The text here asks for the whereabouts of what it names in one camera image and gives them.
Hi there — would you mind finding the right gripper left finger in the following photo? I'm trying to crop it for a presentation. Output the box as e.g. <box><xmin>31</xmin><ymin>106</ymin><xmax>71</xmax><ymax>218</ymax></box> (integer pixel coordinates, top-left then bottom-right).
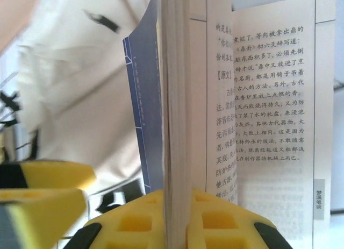
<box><xmin>63</xmin><ymin>189</ymin><xmax>168</xmax><ymax>249</ymax></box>

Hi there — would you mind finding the beige canvas backpack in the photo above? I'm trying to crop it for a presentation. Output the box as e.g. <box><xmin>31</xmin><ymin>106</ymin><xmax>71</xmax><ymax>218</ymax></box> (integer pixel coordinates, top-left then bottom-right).
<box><xmin>0</xmin><ymin>0</ymin><xmax>165</xmax><ymax>235</ymax></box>

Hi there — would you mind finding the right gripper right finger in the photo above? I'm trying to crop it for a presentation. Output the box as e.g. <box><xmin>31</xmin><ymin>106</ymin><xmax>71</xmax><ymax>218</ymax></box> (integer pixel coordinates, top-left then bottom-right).
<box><xmin>185</xmin><ymin>187</ymin><xmax>293</xmax><ymax>249</ymax></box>

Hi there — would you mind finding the blue book yellow label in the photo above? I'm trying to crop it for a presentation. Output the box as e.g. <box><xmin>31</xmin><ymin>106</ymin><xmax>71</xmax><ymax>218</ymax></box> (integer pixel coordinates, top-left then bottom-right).
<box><xmin>122</xmin><ymin>0</ymin><xmax>337</xmax><ymax>249</ymax></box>

